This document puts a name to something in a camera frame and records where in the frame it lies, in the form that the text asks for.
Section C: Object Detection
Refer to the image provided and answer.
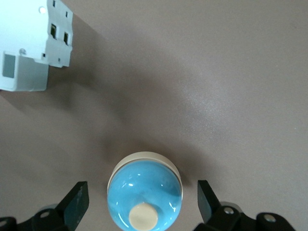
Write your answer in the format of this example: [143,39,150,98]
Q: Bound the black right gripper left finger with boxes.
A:
[31,181,90,231]

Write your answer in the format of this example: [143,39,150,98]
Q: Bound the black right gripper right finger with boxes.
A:
[193,180,256,231]

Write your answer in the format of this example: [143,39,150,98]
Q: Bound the blue desk bell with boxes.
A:
[106,151,184,231]

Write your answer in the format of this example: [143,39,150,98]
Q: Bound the white circuit breaker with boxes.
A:
[0,0,74,92]

